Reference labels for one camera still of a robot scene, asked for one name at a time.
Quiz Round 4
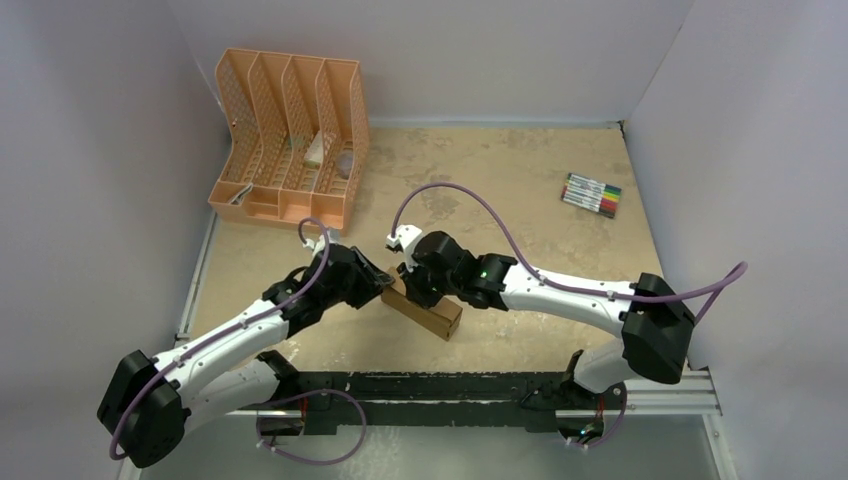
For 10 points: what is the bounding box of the brown cardboard box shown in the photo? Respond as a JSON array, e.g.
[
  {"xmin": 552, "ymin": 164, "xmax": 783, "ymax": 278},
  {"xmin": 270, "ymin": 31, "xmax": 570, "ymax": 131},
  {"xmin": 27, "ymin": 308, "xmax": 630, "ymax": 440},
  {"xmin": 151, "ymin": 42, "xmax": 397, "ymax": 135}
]
[{"xmin": 381, "ymin": 267, "xmax": 463, "ymax": 341}]

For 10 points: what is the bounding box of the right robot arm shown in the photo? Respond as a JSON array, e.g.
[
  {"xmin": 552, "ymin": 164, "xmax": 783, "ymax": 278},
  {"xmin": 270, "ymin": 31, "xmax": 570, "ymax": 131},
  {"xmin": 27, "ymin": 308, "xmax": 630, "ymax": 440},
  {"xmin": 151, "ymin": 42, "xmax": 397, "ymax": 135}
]
[{"xmin": 386, "ymin": 225, "xmax": 695, "ymax": 407}]

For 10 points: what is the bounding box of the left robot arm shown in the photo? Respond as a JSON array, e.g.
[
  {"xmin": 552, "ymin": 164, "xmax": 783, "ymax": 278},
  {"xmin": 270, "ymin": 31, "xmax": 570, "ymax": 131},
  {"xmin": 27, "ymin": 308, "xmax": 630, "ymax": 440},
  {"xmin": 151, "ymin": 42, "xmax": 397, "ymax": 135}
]
[{"xmin": 96, "ymin": 243, "xmax": 394, "ymax": 468}]

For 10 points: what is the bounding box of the small grey object in organizer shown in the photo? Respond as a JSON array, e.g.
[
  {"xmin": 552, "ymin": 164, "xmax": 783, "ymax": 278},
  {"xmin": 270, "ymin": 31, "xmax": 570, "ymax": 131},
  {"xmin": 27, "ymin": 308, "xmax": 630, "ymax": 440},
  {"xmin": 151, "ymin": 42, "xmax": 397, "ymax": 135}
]
[{"xmin": 336, "ymin": 151, "xmax": 354, "ymax": 180}]

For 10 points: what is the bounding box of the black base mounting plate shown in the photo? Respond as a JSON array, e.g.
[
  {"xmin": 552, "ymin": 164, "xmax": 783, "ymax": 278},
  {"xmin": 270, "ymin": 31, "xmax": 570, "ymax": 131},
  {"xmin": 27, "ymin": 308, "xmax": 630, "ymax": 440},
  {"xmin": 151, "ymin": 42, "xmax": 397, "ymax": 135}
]
[{"xmin": 247, "ymin": 351, "xmax": 627, "ymax": 439}]

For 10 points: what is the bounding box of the white card in organizer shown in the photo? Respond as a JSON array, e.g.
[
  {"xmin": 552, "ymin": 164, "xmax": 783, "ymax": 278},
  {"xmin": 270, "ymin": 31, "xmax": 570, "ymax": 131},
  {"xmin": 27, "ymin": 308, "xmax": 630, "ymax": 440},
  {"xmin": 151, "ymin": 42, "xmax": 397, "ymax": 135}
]
[{"xmin": 304, "ymin": 130, "xmax": 324, "ymax": 168}]

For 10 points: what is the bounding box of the orange plastic file organizer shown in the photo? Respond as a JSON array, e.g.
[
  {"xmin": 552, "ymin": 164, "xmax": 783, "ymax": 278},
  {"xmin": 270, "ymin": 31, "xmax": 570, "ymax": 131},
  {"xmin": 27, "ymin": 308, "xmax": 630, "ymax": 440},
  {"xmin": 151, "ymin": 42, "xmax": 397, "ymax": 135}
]
[{"xmin": 208, "ymin": 48, "xmax": 370, "ymax": 232}]

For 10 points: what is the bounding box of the pack of coloured markers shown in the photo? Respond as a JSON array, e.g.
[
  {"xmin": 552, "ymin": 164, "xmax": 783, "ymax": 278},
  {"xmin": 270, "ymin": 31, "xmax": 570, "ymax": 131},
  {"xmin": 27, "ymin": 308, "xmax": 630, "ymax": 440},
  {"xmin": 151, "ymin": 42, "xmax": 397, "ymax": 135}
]
[{"xmin": 561, "ymin": 172, "xmax": 622, "ymax": 219}]

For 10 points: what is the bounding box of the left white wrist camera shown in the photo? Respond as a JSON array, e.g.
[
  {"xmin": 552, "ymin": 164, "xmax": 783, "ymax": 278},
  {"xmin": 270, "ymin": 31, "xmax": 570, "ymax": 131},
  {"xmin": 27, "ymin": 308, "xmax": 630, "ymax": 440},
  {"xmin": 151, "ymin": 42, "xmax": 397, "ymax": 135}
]
[{"xmin": 302, "ymin": 232, "xmax": 334, "ymax": 258}]

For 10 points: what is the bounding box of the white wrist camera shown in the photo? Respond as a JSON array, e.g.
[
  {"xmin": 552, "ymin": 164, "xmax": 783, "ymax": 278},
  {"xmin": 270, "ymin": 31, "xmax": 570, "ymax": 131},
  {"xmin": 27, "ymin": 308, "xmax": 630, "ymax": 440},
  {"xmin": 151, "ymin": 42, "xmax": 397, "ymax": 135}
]
[
  {"xmin": 385, "ymin": 224, "xmax": 424, "ymax": 263},
  {"xmin": 302, "ymin": 232, "xmax": 334, "ymax": 258}
]

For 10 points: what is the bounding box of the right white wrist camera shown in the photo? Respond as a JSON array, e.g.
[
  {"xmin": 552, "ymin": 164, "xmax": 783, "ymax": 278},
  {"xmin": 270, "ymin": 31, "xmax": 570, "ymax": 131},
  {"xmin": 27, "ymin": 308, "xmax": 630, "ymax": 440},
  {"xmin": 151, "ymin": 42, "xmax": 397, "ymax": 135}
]
[{"xmin": 385, "ymin": 224, "xmax": 424, "ymax": 263}]

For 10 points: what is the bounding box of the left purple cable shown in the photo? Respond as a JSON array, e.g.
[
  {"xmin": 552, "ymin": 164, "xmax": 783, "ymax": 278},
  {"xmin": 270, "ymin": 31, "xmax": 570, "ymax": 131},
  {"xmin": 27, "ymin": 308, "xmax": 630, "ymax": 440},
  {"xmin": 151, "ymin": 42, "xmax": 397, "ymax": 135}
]
[{"xmin": 108, "ymin": 217, "xmax": 368, "ymax": 466}]

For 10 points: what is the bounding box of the purple cable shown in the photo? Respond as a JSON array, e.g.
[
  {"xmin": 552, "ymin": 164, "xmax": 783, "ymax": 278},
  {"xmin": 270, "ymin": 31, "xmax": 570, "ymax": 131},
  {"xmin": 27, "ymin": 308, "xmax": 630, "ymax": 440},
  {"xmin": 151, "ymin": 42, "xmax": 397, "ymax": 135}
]
[
  {"xmin": 389, "ymin": 182, "xmax": 750, "ymax": 452},
  {"xmin": 108, "ymin": 217, "xmax": 368, "ymax": 466}
]

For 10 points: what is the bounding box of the aluminium rail frame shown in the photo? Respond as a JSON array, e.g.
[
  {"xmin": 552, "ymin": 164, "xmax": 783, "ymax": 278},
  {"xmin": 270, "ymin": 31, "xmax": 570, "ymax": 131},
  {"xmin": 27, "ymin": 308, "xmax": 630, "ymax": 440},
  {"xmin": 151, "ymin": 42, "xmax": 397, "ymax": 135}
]
[{"xmin": 98, "ymin": 353, "xmax": 737, "ymax": 479}]

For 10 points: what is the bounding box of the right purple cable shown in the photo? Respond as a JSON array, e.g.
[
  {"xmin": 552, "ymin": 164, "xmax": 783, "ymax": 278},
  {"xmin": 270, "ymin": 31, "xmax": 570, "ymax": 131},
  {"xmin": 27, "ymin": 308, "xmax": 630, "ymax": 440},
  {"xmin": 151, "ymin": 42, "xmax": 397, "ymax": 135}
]
[{"xmin": 389, "ymin": 182, "xmax": 750, "ymax": 452}]

